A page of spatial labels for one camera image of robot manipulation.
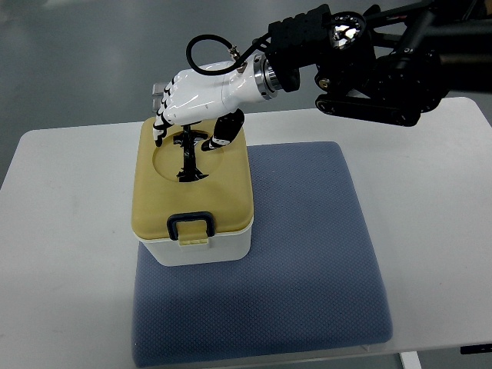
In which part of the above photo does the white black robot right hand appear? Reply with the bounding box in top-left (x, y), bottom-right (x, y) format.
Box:
top-left (153, 53), bottom-right (281, 151)

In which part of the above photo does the black lid handle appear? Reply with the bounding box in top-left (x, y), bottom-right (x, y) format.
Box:
top-left (173, 125), bottom-right (208, 183)

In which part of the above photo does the yellow storage box lid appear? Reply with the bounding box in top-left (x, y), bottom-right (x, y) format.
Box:
top-left (131, 118), bottom-right (254, 240)

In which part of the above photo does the white storage box body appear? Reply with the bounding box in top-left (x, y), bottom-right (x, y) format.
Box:
top-left (138, 221), bottom-right (253, 267)

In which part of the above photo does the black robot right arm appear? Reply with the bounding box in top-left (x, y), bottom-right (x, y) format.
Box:
top-left (265, 1), bottom-right (491, 127)

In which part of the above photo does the blue grey cushion mat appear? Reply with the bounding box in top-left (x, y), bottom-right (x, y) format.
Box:
top-left (132, 141), bottom-right (393, 367)

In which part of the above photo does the white table leg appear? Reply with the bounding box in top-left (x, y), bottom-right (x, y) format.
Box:
top-left (399, 351), bottom-right (422, 369)

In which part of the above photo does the black table control panel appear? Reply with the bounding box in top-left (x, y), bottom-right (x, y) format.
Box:
top-left (460, 344), bottom-right (492, 355)

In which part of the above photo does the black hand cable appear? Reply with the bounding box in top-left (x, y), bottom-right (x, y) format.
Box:
top-left (186, 32), bottom-right (276, 75)

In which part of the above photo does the yellow front latch blue frame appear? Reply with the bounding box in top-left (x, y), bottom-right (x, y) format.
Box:
top-left (166, 211), bottom-right (215, 251)

